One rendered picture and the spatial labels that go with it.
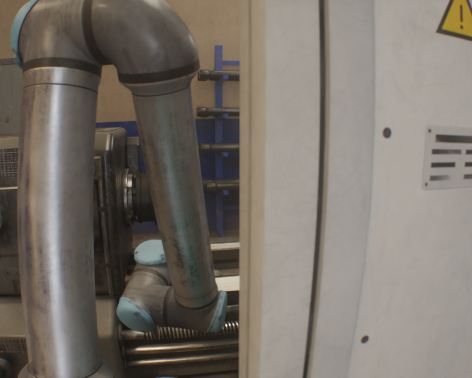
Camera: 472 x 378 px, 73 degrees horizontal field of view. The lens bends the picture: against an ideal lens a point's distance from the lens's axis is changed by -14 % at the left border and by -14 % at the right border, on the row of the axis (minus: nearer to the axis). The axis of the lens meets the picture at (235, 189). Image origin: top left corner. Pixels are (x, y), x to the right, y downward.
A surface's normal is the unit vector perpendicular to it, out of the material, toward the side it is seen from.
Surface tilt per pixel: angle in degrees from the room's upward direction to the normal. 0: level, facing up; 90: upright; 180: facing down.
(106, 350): 90
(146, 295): 40
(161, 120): 111
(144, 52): 104
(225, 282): 36
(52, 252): 82
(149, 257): 19
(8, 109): 90
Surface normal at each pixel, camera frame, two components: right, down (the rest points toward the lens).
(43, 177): 0.22, 0.03
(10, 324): 0.11, -0.73
